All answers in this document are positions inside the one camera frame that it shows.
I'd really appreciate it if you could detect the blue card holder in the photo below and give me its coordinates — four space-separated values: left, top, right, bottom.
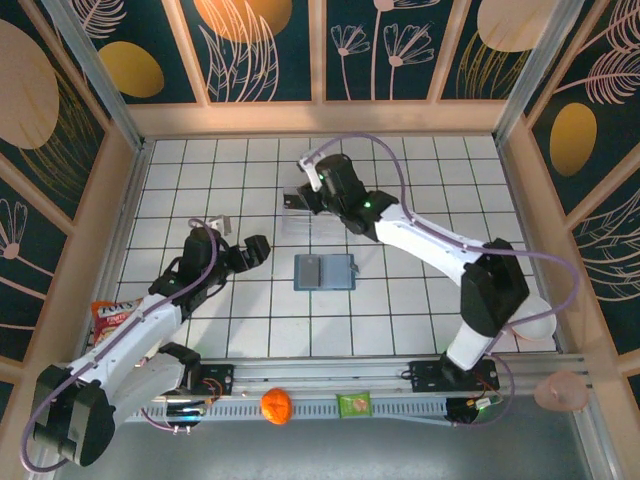
293 253 362 293

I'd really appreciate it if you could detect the clear acrylic tray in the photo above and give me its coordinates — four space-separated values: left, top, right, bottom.
280 184 362 246

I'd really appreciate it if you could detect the orange candy bag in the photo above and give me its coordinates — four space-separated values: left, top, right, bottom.
90 298 147 347

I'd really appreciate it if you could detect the orange mandarin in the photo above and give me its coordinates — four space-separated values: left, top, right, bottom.
260 387 294 427

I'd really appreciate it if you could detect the green snack packet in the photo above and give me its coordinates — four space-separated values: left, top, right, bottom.
335 390 374 420

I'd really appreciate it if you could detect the white bowl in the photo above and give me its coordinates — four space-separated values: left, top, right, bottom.
508 294 558 342

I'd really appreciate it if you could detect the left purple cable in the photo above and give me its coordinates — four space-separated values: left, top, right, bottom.
18 217 221 474

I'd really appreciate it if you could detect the purple cable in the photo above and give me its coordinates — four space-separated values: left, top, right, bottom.
18 217 221 474
304 132 582 429

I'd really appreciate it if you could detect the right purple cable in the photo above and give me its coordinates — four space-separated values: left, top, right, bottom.
304 132 582 429

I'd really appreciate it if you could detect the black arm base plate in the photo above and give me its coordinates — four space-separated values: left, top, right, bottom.
408 359 501 395
179 363 236 398

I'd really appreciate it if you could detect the aluminium mounting rail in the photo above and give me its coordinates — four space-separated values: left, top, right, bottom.
52 353 594 401

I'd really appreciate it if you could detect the grey slotted cable duct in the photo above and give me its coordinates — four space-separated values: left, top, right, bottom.
119 399 451 427

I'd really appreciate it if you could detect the aluminium frame post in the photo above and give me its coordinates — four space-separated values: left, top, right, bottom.
492 0 589 144
39 0 151 151

